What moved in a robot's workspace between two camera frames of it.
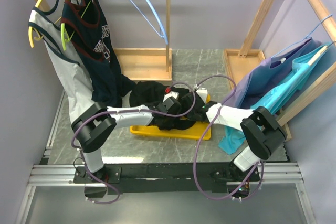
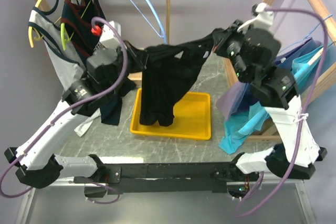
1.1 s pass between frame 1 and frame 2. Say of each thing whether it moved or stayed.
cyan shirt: stayed
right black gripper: moved
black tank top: moved
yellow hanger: stayed
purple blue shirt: stayed
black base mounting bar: stayed
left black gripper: moved
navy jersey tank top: stayed
